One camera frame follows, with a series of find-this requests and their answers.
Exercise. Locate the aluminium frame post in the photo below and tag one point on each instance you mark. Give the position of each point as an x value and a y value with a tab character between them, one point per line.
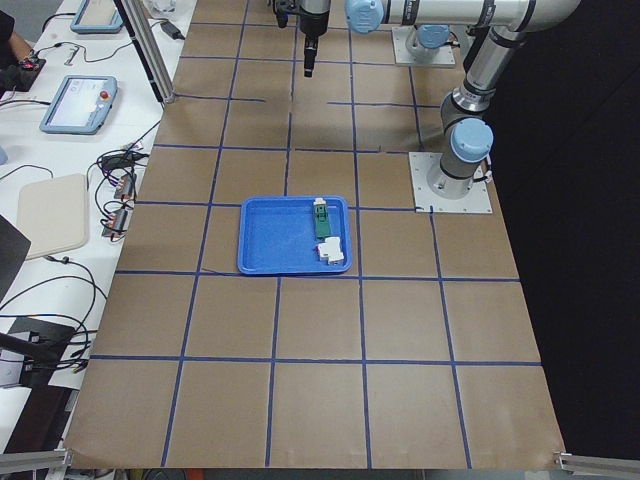
134	19

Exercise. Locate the black power adapter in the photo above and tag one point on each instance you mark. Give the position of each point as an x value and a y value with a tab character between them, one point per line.
171	30

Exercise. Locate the left aluminium corner profile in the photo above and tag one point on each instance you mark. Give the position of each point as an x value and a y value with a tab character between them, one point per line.
33	461

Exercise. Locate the right aluminium corner profile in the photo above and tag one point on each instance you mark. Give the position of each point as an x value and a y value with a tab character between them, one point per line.
601	466

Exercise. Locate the upper usb hub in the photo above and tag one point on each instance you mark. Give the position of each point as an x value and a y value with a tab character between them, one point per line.
126	187

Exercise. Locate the teach pendant tablet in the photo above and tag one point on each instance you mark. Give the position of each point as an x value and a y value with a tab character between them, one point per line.
97	17
81	105

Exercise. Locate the black laptop corner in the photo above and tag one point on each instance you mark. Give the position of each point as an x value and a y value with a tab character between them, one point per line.
14	247

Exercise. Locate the far teach pendant tablet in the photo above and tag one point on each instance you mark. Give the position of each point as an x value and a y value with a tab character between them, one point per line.
97	17

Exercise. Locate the white circuit breaker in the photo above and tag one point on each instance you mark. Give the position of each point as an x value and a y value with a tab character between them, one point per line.
330	250

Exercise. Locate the green terminal block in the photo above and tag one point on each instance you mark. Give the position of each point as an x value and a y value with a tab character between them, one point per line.
321	218

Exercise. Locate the usb hub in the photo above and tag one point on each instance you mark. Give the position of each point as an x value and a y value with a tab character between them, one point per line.
126	187
114	224

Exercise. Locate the beige pad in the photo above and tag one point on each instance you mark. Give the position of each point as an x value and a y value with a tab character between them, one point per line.
54	215

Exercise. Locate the lower usb hub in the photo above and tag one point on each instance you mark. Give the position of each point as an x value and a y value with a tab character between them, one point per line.
114	224

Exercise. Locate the person hand with controller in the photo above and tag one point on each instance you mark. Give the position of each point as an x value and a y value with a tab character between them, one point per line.
13	49

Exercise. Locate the aluminium corner profile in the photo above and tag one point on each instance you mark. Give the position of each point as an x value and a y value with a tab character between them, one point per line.
601	466
33	461

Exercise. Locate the near teach pendant tablet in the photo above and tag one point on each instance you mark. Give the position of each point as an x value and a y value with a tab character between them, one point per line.
81	105

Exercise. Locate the blue plastic tray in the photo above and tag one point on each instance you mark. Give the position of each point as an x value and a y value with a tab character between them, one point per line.
277	236

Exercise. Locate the black camera stand base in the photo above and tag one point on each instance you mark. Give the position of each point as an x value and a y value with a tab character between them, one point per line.
31	350

